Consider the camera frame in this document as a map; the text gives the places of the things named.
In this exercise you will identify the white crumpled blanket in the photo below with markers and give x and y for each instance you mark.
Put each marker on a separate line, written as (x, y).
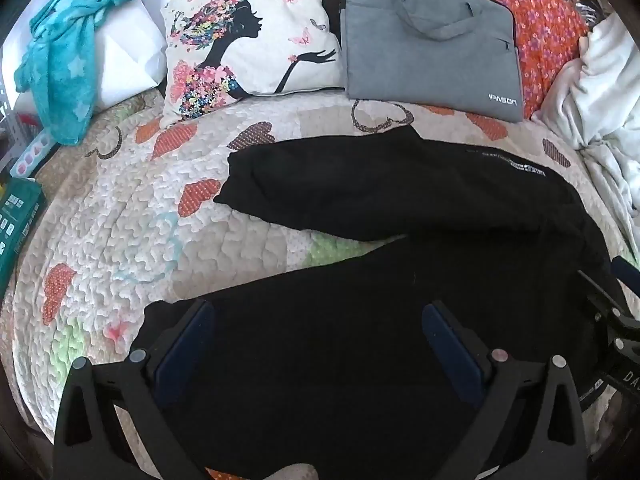
(593, 106)

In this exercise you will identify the pink paint palette box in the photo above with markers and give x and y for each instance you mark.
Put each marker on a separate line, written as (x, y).
(36, 151)

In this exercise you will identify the white pillow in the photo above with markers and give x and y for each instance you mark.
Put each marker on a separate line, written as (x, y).
(130, 53)

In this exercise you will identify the teal star blanket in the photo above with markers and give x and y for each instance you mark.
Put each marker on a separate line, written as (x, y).
(58, 67)

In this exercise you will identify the black pants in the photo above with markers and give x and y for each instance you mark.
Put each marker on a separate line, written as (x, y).
(329, 366)

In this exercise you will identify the grey laptop bag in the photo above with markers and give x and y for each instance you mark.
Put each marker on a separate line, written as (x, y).
(459, 54)

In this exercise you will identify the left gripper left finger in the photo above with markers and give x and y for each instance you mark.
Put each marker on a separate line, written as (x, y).
(89, 442)

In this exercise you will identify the white cushion with woman print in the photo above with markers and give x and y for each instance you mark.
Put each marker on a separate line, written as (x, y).
(223, 51)

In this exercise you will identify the red floral pillow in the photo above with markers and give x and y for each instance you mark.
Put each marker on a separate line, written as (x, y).
(547, 35)

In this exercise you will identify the green box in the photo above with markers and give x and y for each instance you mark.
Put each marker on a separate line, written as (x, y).
(21, 206)

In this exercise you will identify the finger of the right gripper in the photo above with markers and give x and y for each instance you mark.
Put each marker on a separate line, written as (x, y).
(627, 274)
(597, 292)

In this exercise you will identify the heart pattern quilt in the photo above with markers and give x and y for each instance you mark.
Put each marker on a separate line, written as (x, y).
(131, 219)

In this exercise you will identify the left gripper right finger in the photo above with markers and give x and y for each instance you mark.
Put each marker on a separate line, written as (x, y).
(528, 421)

